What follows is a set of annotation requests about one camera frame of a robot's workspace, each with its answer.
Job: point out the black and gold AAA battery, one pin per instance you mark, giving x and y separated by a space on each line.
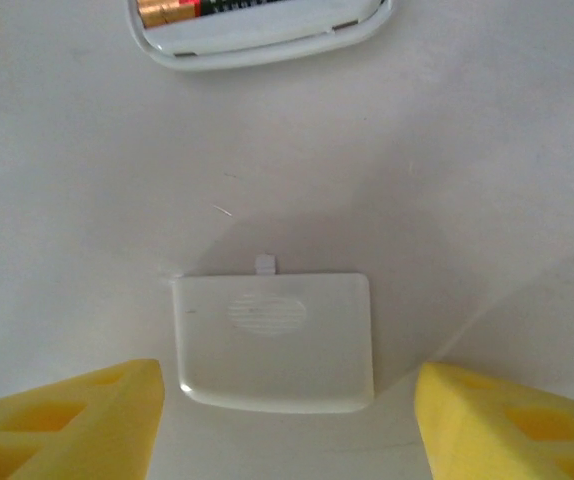
167 12

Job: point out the white remote control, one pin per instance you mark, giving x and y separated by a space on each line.
267 45

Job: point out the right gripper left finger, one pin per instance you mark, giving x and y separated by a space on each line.
67 430

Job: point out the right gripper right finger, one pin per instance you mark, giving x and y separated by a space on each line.
507 430

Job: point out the white battery compartment cover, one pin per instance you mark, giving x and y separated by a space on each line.
272 350

